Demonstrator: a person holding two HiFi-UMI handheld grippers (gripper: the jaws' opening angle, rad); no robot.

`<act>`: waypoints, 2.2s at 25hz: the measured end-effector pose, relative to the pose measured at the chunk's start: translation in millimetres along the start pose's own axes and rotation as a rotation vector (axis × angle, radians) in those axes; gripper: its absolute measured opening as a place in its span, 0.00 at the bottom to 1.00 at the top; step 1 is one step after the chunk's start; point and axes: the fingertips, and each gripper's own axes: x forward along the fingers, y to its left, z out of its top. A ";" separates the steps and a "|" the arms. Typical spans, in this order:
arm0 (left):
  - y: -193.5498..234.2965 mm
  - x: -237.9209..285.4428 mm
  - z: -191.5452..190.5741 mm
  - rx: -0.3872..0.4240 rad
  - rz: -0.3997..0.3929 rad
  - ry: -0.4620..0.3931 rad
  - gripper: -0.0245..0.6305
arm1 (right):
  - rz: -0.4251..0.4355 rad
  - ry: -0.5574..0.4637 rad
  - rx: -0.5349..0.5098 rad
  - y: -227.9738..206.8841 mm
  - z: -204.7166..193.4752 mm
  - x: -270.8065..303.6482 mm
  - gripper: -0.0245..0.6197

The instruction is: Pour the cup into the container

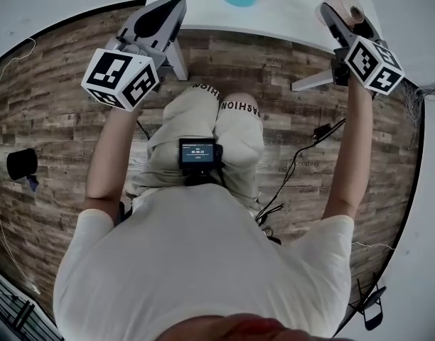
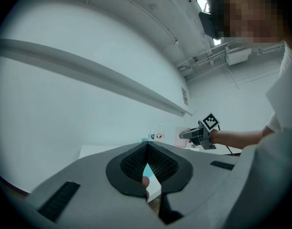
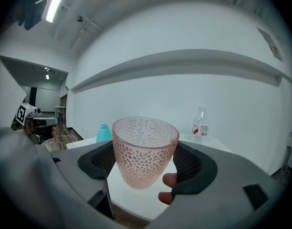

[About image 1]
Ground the person's right leg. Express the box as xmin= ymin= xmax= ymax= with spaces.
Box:
xmin=220 ymin=92 xmax=257 ymax=104

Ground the small black monitor screen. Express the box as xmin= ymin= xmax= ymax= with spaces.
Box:
xmin=178 ymin=137 xmax=225 ymax=186

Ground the white table leg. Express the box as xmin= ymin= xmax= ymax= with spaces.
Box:
xmin=166 ymin=30 xmax=188 ymax=81
xmin=291 ymin=65 xmax=335 ymax=92

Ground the small black box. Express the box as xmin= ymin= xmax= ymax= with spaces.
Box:
xmin=312 ymin=122 xmax=332 ymax=141

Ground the tangle of grey wires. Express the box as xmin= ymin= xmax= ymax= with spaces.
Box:
xmin=402 ymin=82 xmax=435 ymax=148

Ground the long black cable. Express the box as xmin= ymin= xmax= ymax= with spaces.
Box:
xmin=254 ymin=117 xmax=346 ymax=227

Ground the long white cable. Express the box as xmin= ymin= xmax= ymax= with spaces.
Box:
xmin=0 ymin=38 xmax=41 ymax=294

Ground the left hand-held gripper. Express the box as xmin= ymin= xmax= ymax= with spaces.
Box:
xmin=81 ymin=0 xmax=188 ymax=112

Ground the person's face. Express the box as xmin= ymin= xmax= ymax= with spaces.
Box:
xmin=163 ymin=314 xmax=311 ymax=341

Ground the person's left forearm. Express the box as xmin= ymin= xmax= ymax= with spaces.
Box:
xmin=85 ymin=107 xmax=140 ymax=223

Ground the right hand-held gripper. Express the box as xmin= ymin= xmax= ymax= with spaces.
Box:
xmin=320 ymin=4 xmax=406 ymax=96

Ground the person's right forearm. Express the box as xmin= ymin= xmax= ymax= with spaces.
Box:
xmin=322 ymin=80 xmax=375 ymax=223

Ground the black round bin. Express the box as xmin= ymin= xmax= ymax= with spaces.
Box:
xmin=6 ymin=148 xmax=38 ymax=181

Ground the black metal rack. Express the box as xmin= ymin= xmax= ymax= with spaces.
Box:
xmin=0 ymin=271 xmax=62 ymax=341

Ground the short white cable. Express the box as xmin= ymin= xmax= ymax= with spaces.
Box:
xmin=351 ymin=240 xmax=396 ymax=251

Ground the black folding chair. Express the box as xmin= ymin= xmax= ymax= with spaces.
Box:
xmin=348 ymin=271 xmax=387 ymax=332

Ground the blue cloth scrap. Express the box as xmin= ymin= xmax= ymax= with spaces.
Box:
xmin=25 ymin=174 xmax=41 ymax=193

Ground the beige t-shirt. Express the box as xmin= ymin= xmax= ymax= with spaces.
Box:
xmin=53 ymin=183 xmax=355 ymax=341

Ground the pink plastic cup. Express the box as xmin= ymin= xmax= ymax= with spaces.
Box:
xmin=323 ymin=0 xmax=365 ymax=26

